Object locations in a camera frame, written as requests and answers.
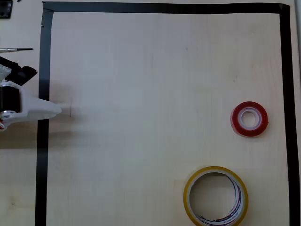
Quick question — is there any red cup with white interior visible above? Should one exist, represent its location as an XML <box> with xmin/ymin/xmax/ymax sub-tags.
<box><xmin>230</xmin><ymin>101</ymin><xmax>269</xmax><ymax>138</ymax></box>

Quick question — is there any black plastic box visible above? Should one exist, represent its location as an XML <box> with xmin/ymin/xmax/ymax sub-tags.
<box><xmin>0</xmin><ymin>0</ymin><xmax>13</xmax><ymax>19</ymax></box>

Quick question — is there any big yellow clear tape roll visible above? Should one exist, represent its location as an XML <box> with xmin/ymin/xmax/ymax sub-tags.
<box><xmin>182</xmin><ymin>166</ymin><xmax>249</xmax><ymax>226</ymax></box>

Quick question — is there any slim metal screwdriver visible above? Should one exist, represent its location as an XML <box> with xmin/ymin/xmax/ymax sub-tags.
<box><xmin>0</xmin><ymin>47</ymin><xmax>34</xmax><ymax>53</ymax></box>

